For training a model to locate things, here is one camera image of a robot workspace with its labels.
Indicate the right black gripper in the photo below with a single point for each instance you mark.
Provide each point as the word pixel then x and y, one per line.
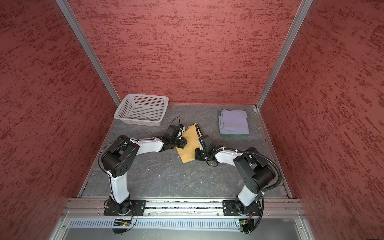
pixel 197 155

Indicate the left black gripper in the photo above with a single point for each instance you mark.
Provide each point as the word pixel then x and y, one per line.
pixel 182 144

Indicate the yellow skirt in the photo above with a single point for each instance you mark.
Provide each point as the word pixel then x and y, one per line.
pixel 187 154

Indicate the green skirt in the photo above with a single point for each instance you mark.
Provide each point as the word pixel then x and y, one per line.
pixel 234 136

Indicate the lavender skirt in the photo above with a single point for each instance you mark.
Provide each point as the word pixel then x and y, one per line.
pixel 234 121

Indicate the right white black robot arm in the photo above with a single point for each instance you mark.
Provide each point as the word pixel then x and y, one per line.
pixel 259 173

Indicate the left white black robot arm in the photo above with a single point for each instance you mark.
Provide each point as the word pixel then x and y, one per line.
pixel 120 155

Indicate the white plastic laundry basket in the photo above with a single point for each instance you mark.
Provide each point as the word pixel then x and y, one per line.
pixel 144 110

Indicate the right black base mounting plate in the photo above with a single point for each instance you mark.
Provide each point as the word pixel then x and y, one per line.
pixel 236 208

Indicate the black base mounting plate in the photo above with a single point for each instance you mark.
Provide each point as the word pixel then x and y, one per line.
pixel 126 208
pixel 236 208

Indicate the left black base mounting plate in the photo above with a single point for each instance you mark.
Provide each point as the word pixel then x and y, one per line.
pixel 126 208

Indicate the right small circuit board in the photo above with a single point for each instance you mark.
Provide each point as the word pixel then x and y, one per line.
pixel 246 226

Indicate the small circuit board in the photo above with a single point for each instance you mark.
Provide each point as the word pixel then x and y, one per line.
pixel 246 226
pixel 122 223

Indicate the left small circuit board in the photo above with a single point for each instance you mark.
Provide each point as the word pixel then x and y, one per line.
pixel 122 223

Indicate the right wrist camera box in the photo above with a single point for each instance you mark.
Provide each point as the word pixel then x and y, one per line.
pixel 201 142

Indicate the aluminium front rail frame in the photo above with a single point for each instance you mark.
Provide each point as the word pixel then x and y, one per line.
pixel 179 214

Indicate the left aluminium corner post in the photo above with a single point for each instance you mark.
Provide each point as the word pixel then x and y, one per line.
pixel 79 33

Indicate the aluminium corner post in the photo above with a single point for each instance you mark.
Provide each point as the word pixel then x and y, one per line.
pixel 79 33
pixel 291 35

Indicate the right aluminium corner post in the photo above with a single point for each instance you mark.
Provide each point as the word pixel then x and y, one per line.
pixel 291 35

